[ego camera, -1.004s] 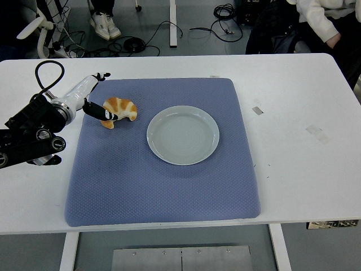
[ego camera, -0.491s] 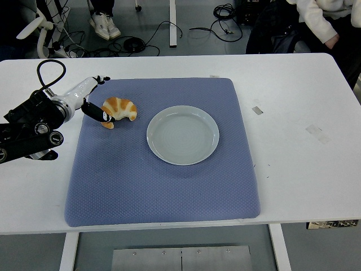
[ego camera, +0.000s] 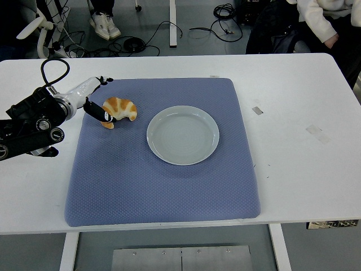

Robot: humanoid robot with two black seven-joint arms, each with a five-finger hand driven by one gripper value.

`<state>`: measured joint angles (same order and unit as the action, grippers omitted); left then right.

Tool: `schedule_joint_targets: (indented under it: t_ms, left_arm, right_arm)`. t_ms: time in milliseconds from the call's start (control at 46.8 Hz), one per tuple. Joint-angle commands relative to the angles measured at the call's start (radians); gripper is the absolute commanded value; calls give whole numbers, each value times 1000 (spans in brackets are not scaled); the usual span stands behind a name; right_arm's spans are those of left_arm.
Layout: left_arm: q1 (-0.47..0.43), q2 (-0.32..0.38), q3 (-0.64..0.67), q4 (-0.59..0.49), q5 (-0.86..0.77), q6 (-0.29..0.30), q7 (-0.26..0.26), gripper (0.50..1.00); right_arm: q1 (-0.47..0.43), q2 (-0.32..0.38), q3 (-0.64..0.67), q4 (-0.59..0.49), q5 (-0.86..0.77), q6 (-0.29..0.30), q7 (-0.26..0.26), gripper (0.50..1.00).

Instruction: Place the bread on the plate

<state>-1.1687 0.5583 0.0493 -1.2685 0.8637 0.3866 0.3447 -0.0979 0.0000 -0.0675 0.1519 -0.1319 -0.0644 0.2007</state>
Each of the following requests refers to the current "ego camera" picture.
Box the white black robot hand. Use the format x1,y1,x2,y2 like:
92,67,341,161
53,75,118,124

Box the golden croissant bread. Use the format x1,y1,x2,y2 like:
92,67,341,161
100,97,138,130

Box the pale grey round plate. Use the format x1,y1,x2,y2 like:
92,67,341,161
146,105,220,166

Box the grey metal plate with screws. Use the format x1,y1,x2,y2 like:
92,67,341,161
111,245,252,271

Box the person's foot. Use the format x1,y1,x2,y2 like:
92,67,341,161
105,15,122,40
88,12,111,41

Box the white office chair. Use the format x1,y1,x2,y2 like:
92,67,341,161
16,15,72,59

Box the person's legs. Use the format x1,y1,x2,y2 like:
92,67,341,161
89,0,117,17

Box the blue textured mat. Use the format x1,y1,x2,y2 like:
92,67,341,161
64,77,261,228

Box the white table leg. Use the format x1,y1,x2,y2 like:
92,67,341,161
58,232,80,271
268,224,292,271

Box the black equipment box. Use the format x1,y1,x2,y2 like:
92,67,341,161
236,0,265,27

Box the black bag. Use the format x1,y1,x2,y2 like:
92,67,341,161
245,4,311,55

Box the long clear tape strip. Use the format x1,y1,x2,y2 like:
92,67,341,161
305,125,331,145

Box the person's hand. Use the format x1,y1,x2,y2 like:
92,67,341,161
323,34,340,50

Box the seated person's body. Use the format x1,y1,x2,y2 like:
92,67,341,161
304,0,361,91

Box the black white printed label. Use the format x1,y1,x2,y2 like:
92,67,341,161
306,219,360,230

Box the tangled black floor cables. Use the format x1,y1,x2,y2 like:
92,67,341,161
64,29,160,58

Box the black round cable reel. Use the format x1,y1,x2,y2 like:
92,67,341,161
123,36,147,53

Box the long thin black cable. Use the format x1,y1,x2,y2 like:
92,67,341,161
143,20,184,49

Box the white desk leg post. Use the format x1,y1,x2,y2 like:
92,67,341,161
168,0,179,48

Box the coiled black cable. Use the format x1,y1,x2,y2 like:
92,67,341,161
188,3,244,43

